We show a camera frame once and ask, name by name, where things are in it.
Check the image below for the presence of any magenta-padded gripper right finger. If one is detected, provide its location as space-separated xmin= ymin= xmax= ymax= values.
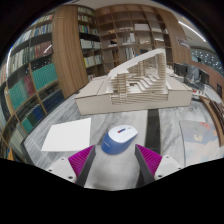
xmin=134 ymin=143 xmax=183 ymax=188

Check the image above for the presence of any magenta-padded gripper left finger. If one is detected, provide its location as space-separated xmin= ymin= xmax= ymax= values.
xmin=46 ymin=145 xmax=98 ymax=188

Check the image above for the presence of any blue and white computer mouse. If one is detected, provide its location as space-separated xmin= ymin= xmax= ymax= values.
xmin=100 ymin=124 xmax=139 ymax=155

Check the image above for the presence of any pale colourful printed mat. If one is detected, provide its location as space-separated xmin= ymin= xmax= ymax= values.
xmin=179 ymin=119 xmax=224 ymax=166

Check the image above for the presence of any pale wooden architectural model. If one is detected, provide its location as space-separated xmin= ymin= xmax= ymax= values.
xmin=74 ymin=47 xmax=194 ymax=116

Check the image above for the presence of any black computer monitor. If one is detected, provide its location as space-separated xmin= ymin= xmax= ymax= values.
xmin=198 ymin=69 xmax=211 ymax=85
xmin=173 ymin=62 xmax=190 ymax=78

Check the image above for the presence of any group of small ceiling lights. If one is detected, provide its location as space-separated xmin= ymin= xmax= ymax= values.
xmin=191 ymin=49 xmax=224 ymax=74

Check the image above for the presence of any white hanging sign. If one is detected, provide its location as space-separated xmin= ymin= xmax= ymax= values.
xmin=176 ymin=37 xmax=191 ymax=50

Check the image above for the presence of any long ceiling light strip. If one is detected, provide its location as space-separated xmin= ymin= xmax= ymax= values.
xmin=177 ymin=20 xmax=208 ymax=43

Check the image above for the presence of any wooden wall shelf unit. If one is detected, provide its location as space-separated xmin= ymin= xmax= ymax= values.
xmin=77 ymin=3 xmax=175 ymax=83

